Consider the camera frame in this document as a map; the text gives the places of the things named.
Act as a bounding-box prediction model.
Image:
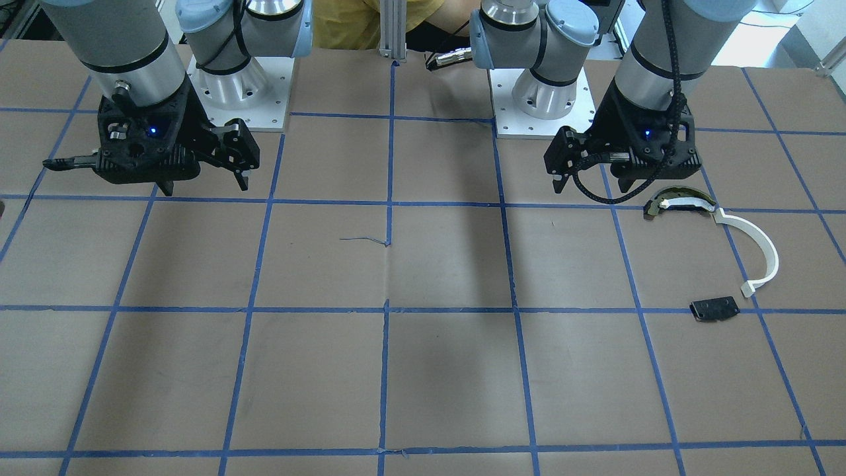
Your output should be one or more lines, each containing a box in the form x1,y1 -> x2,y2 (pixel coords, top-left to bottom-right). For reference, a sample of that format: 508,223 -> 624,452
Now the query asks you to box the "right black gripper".
43,78 -> 260,198

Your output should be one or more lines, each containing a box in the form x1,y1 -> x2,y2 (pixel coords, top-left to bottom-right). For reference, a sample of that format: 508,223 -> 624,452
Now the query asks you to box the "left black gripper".
544,83 -> 673,196

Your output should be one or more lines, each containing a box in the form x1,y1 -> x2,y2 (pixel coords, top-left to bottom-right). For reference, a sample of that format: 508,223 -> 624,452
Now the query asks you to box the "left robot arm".
469,1 -> 757,204

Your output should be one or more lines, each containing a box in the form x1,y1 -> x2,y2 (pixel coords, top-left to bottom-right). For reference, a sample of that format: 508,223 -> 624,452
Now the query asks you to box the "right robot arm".
40,1 -> 313,196

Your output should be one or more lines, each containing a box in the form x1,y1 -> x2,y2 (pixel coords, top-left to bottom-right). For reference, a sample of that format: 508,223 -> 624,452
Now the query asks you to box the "olive curved brake shoe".
643,186 -> 717,221

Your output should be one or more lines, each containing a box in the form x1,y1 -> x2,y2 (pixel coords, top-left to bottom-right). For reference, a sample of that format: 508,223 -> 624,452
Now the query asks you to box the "small black flat plate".
689,296 -> 740,323

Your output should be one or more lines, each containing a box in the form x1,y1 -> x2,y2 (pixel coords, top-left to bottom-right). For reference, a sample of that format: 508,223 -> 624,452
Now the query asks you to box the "white curved plastic part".
712,207 -> 781,298

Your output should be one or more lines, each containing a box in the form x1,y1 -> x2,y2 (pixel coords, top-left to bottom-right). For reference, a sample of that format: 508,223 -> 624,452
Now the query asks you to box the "person in yellow shirt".
313,1 -> 480,52

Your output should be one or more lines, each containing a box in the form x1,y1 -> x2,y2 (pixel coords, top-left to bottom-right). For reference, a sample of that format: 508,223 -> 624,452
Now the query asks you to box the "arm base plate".
187,57 -> 295,132
488,69 -> 596,139

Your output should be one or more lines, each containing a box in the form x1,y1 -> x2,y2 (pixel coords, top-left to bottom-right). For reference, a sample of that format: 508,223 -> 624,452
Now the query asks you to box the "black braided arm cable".
572,0 -> 685,202

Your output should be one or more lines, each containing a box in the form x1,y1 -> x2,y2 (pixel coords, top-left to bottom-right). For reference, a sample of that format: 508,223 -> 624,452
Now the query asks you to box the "aluminium frame post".
377,0 -> 407,63

